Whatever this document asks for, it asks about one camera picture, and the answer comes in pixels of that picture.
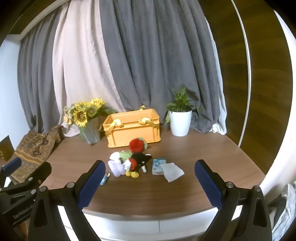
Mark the white sheer curtain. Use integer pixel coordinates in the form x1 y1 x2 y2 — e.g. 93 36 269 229
211 91 227 135

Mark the brown patterned cloth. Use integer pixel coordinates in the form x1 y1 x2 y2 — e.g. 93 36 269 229
9 125 65 183

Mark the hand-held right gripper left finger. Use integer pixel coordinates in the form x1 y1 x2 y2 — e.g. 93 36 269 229
28 159 106 241

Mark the black mouse plush toy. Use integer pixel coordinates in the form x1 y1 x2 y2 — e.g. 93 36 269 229
125 152 153 178

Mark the white ribbed plant pot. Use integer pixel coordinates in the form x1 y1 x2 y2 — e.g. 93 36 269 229
168 110 193 137

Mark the green potted plant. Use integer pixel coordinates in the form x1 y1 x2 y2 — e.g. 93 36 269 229
163 87 201 126

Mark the pale pink curtain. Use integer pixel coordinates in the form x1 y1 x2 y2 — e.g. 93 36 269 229
53 0 126 138

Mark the blue cartoon tissue packet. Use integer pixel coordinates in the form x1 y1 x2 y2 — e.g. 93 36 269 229
152 158 167 175

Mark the orange crate with yellow straps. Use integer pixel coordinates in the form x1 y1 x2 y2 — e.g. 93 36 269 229
102 105 162 149

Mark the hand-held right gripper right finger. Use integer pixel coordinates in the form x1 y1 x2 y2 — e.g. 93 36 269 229
194 159 273 241

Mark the grey curtain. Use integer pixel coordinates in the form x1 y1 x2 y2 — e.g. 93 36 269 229
99 0 223 133
17 22 59 133

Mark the small blue tube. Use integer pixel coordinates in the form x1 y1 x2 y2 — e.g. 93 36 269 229
100 173 111 186

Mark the white hoop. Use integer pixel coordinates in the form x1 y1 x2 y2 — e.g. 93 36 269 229
231 0 252 147

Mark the sunflower bouquet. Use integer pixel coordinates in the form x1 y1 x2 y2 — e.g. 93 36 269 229
63 98 117 128

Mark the grey-green ribbed vase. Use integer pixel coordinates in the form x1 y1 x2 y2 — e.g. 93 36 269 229
79 117 102 144

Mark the dark brown cabinet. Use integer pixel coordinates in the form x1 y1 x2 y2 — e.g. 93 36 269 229
0 136 14 163

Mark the red strawberry plush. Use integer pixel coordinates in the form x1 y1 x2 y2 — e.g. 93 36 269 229
129 137 149 153

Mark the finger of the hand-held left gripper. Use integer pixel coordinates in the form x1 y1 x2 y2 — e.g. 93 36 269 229
0 158 22 188
0 161 52 198

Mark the white tissue sheet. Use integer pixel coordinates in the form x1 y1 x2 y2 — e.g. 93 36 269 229
160 163 185 182

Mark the white crumpled cloth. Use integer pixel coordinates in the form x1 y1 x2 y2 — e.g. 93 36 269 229
266 181 296 241

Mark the pale purple plush toy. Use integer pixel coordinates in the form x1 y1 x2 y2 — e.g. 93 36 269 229
108 160 127 178

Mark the green plush toy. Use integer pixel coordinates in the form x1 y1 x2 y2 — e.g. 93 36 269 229
119 150 134 163

